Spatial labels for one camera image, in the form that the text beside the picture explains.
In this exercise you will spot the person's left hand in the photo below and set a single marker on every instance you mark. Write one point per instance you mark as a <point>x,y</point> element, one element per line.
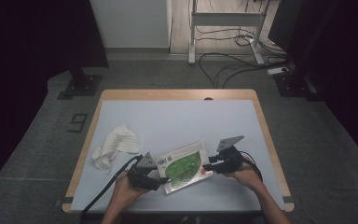
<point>127,191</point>

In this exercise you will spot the dark curtain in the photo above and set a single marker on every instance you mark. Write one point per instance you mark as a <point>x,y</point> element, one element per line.
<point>28,62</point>
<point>348,62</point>

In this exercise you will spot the white waffle cloth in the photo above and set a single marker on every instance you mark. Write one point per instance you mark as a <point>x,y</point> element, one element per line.
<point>118,143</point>

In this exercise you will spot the white metal desk frame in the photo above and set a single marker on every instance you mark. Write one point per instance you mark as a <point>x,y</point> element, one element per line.
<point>227,19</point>

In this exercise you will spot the wooden table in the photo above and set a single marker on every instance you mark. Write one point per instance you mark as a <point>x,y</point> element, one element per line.
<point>180,94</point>

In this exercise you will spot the white cabinet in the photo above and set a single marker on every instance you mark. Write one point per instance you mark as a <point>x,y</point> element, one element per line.
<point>130,21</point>

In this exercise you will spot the white power strip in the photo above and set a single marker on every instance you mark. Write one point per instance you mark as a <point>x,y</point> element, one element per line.
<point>276,71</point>

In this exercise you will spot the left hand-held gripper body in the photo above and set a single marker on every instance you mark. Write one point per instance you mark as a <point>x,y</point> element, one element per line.
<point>143,179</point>

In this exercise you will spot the black tape strip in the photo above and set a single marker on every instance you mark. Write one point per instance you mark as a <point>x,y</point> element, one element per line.
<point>68,200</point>
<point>288,199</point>

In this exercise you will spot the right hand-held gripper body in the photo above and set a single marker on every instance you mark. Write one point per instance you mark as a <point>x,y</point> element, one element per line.
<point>230,158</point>

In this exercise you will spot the white caterpillar picture book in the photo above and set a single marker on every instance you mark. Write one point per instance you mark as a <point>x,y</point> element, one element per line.
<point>183,168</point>

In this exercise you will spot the black stand base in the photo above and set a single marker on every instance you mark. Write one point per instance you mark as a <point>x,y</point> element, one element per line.
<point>292,84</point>
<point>84,85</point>

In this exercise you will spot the person's right hand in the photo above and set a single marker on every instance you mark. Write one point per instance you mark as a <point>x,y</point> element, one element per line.
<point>248,177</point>

